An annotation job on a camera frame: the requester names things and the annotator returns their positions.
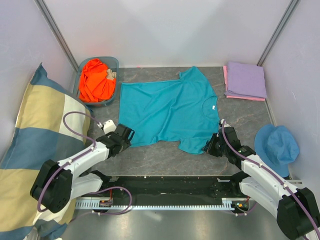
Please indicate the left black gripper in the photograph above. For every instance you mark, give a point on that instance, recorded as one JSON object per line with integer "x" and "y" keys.
{"x": 126, "y": 144}

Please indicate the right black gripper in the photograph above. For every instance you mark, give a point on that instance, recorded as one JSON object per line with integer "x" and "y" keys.
{"x": 208, "y": 148}

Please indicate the teal t shirt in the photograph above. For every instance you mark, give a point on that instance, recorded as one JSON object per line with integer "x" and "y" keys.
{"x": 182, "y": 110}

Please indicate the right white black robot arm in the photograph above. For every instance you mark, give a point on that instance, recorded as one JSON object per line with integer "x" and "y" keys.
{"x": 295, "y": 209}

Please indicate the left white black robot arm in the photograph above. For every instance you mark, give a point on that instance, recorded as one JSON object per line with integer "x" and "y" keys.
{"x": 57, "y": 183}

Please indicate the orange t shirt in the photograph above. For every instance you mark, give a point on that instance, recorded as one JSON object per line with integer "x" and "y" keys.
{"x": 93, "y": 86}

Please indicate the blue bucket hat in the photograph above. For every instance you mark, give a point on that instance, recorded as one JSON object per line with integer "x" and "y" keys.
{"x": 277, "y": 148}

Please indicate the blue beige striped pillow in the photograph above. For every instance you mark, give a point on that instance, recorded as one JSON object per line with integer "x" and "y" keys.
{"x": 51, "y": 125}

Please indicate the beige crumpled cloth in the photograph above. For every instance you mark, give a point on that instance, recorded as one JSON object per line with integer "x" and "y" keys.
{"x": 111, "y": 75}

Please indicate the folded purple t shirt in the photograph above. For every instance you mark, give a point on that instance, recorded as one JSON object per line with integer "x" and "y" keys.
{"x": 246, "y": 80}

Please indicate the folded pink t shirt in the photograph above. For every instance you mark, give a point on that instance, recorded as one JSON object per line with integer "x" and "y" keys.
{"x": 228, "y": 95}

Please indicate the blue plastic laundry basket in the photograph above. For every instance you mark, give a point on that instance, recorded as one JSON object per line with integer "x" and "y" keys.
{"x": 112, "y": 63}

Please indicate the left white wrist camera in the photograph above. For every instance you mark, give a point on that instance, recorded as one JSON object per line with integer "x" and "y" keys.
{"x": 107, "y": 127}

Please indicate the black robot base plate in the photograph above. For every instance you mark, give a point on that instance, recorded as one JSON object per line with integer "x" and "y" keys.
{"x": 176, "y": 190}

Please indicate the grey slotted cable duct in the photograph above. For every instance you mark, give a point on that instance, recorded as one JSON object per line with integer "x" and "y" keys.
{"x": 95, "y": 203}

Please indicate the left aluminium frame post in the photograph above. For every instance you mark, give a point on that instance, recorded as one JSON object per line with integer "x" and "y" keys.
{"x": 46, "y": 13}

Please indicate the aluminium frame post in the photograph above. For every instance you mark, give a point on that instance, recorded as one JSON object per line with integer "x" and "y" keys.
{"x": 46, "y": 13}
{"x": 289, "y": 11}

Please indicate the right aluminium frame post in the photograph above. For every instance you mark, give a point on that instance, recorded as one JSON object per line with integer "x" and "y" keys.
{"x": 289, "y": 11}

